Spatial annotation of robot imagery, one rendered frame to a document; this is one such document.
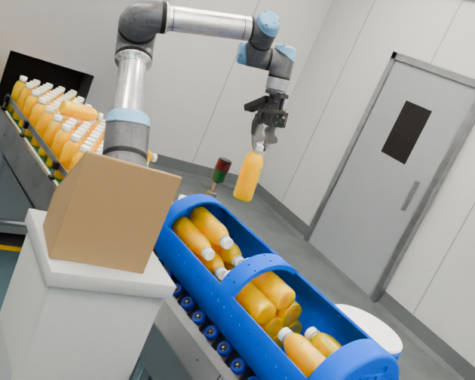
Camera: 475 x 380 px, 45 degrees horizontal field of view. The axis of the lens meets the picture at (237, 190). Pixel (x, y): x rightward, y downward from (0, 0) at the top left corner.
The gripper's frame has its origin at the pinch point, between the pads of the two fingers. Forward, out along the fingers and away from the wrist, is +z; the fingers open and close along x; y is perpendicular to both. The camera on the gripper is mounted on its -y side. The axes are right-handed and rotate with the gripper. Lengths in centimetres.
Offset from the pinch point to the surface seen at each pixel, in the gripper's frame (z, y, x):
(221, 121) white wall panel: 40, -408, 272
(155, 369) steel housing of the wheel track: 77, 10, -30
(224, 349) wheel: 52, 41, -29
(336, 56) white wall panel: -64, -333, 359
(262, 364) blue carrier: 46, 58, -31
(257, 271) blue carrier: 28, 41, -24
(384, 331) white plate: 53, 43, 41
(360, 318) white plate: 51, 35, 35
